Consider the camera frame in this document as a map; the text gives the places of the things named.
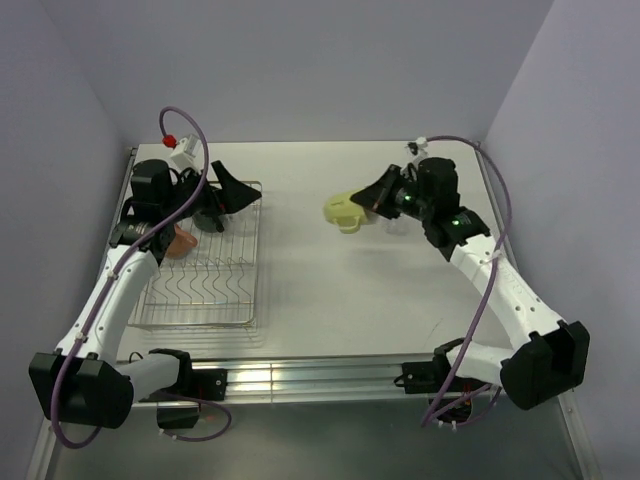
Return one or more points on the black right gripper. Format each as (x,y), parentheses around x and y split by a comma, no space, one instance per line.
(377,196)

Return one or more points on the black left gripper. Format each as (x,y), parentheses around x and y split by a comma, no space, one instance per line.
(233,195)

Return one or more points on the small clear glass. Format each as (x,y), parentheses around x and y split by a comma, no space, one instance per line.
(399,226)

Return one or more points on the dark green ceramic mug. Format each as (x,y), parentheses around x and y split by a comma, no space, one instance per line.
(209,220)

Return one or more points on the pale yellow mug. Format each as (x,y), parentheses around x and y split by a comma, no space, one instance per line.
(347,216)

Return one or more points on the pink mug white interior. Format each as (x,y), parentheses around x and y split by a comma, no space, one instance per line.
(182,244)

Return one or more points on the clear round glass cup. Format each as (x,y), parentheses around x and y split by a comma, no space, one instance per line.
(245,222)

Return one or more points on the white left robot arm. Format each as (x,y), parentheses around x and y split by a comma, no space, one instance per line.
(80,382)

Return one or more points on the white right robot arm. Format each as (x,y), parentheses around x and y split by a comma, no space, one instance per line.
(547,355)

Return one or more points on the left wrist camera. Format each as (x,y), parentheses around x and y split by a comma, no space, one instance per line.
(183,151)

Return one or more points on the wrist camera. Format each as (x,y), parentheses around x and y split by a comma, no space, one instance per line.
(183,151)
(418,148)

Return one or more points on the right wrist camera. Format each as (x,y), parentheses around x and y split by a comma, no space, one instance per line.
(418,148)

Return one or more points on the wire dish rack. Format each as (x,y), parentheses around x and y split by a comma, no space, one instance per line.
(214,286)

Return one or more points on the aluminium rail frame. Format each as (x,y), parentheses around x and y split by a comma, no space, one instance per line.
(336,316)

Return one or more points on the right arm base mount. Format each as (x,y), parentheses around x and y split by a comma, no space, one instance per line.
(422,377)

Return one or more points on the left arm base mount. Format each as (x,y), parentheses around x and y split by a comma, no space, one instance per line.
(180,410)

